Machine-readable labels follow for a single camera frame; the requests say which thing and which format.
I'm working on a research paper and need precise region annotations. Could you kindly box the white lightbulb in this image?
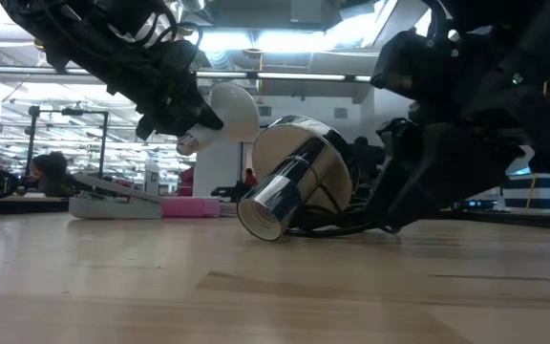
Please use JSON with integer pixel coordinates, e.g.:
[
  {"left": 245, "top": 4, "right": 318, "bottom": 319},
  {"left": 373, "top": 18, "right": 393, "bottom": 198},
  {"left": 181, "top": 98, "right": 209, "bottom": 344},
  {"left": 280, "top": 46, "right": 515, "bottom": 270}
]
[{"left": 176, "top": 81, "right": 261, "bottom": 157}]

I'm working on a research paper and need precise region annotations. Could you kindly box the pink and white box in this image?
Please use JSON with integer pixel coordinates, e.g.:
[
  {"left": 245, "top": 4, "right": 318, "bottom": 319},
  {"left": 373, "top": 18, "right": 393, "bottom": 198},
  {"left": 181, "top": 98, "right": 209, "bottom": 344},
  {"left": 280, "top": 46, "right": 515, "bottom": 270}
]
[{"left": 159, "top": 196, "right": 222, "bottom": 219}]

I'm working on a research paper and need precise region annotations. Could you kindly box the black lamp power cord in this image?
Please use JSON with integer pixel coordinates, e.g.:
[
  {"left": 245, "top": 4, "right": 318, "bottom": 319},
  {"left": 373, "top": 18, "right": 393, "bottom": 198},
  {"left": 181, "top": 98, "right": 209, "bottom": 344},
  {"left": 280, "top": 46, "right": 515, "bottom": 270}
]
[{"left": 284, "top": 203, "right": 403, "bottom": 239}]

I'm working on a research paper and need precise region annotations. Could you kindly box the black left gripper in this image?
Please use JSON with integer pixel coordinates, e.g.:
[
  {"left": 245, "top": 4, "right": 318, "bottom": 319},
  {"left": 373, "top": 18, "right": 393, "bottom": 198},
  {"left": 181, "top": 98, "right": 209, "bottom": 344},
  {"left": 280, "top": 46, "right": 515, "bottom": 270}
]
[{"left": 105, "top": 40, "right": 225, "bottom": 142}]

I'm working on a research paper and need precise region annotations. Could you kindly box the chrome lamp socket base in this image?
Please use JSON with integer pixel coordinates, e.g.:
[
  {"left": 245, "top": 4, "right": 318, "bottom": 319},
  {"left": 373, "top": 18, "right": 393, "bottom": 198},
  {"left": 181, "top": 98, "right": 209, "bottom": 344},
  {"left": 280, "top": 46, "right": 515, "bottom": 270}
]
[{"left": 235, "top": 114, "right": 360, "bottom": 243}]

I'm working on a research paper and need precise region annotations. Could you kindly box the navy white striped box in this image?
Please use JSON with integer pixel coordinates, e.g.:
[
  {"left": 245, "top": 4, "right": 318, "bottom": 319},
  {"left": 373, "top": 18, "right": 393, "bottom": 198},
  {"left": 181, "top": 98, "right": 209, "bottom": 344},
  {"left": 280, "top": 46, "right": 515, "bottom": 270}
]
[{"left": 502, "top": 172, "right": 550, "bottom": 214}]

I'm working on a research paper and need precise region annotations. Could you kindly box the black camera rig stand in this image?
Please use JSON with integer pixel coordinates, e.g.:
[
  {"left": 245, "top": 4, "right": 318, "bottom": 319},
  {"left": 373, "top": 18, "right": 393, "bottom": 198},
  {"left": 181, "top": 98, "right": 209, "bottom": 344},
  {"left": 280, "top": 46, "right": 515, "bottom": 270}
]
[{"left": 25, "top": 104, "right": 111, "bottom": 192}]

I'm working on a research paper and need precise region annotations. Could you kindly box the long ceiling light bar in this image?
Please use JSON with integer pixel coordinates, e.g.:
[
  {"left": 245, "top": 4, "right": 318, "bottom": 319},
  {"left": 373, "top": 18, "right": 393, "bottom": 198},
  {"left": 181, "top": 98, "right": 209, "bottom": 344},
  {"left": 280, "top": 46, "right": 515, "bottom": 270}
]
[{"left": 0, "top": 65, "right": 372, "bottom": 83}]

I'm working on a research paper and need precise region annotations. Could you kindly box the person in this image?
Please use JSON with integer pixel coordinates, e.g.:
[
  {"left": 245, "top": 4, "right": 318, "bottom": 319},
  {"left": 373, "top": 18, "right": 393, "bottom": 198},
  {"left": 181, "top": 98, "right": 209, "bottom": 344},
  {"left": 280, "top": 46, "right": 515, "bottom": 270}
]
[
  {"left": 30, "top": 151, "right": 81, "bottom": 198},
  {"left": 242, "top": 167, "right": 260, "bottom": 189},
  {"left": 349, "top": 136, "right": 387, "bottom": 195}
]

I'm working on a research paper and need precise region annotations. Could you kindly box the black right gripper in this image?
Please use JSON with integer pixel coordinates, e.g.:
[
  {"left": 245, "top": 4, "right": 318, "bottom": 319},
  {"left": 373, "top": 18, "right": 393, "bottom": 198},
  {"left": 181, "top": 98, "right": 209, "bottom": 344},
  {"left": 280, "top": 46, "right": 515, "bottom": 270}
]
[{"left": 365, "top": 28, "right": 550, "bottom": 233}]

